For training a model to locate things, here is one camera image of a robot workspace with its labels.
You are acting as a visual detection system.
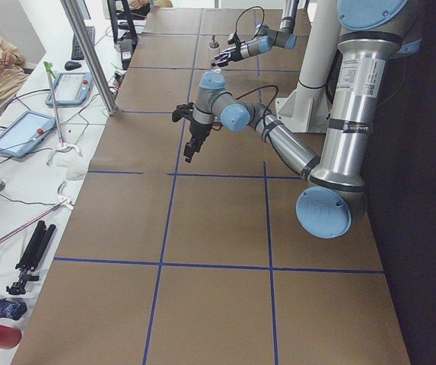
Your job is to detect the metal reacher pole green tip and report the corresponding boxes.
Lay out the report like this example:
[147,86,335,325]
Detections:
[43,61,82,166]

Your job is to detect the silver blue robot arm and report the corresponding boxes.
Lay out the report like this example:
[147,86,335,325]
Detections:
[172,1,425,239]
[211,0,299,68]

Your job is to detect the clear glass sauce bottle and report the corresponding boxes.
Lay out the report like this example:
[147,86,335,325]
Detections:
[208,35,221,73]

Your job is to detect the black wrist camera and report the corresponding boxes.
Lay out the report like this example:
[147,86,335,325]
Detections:
[171,102,194,122]

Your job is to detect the blue teach pendant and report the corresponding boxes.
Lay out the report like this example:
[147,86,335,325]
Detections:
[0,111,56,158]
[50,72,94,106]

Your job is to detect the white crumpled cloth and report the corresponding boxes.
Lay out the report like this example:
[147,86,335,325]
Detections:
[46,154,88,181]

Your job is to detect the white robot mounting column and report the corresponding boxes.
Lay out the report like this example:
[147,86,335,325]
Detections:
[275,0,341,133]

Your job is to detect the black folded tripod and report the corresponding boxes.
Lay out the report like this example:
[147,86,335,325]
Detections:
[6,221,56,295]

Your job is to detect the far blue teach pendant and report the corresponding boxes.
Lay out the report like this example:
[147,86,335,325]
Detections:
[50,72,94,106]

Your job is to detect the pink striped reacher pole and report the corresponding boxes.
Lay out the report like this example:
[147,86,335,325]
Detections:
[0,180,74,245]

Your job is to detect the black keyboard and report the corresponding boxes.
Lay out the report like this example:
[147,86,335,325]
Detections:
[71,25,96,61]

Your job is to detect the aluminium frame post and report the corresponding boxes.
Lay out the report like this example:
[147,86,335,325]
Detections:
[60,0,118,116]

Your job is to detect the near blue teach pendant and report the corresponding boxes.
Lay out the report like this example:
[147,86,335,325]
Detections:
[0,111,56,158]

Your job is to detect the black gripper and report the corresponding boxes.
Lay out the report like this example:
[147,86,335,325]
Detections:
[183,116,213,163]
[212,46,249,68]

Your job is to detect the black computer mouse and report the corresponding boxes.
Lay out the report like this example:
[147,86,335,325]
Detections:
[64,60,81,71]

